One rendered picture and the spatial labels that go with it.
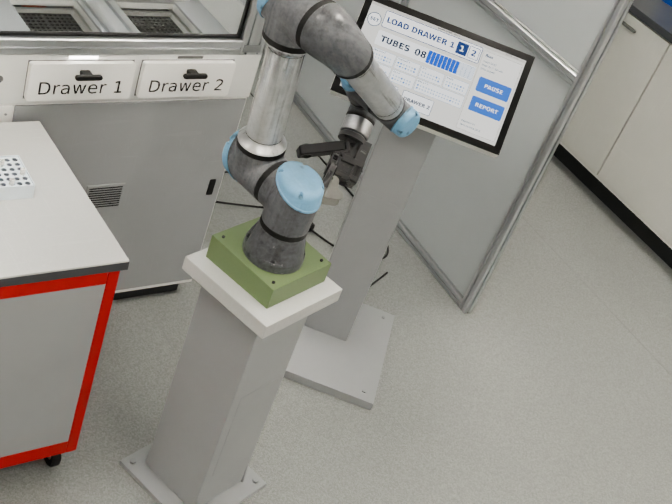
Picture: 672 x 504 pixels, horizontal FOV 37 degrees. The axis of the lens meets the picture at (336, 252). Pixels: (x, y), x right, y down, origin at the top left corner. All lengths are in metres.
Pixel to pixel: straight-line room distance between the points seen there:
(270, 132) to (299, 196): 0.16
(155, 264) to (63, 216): 0.93
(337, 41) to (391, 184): 1.15
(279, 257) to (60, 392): 0.67
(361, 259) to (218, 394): 0.91
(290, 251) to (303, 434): 0.98
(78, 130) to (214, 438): 0.92
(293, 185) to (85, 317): 0.60
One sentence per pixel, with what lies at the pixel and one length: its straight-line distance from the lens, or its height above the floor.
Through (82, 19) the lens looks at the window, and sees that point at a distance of 2.69.
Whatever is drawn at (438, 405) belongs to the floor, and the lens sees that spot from 3.48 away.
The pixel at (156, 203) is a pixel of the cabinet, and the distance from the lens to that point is 3.14.
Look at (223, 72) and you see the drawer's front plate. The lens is 2.93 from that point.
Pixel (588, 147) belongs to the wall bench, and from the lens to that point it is 5.17.
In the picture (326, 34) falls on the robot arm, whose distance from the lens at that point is 2.02.
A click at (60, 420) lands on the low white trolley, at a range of 2.69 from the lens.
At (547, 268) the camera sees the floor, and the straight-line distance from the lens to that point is 4.45.
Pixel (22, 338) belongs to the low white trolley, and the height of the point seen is 0.55.
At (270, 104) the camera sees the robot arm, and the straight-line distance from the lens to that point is 2.21.
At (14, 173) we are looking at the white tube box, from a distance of 2.49.
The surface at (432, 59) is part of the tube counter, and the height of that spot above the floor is 1.11.
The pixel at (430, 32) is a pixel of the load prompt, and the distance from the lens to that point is 2.96.
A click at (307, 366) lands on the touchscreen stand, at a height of 0.03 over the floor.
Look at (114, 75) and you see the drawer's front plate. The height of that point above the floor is 0.89.
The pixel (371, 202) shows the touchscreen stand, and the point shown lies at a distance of 3.16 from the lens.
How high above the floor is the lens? 2.21
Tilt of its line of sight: 34 degrees down
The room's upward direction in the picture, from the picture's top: 22 degrees clockwise
